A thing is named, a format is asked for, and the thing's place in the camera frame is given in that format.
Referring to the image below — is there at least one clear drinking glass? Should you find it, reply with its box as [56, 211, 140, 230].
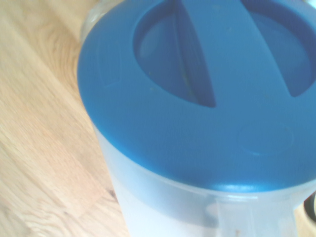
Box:
[80, 2, 109, 40]

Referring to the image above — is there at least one clear pitcher with blue lid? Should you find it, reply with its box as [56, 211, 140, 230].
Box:
[77, 0, 316, 237]

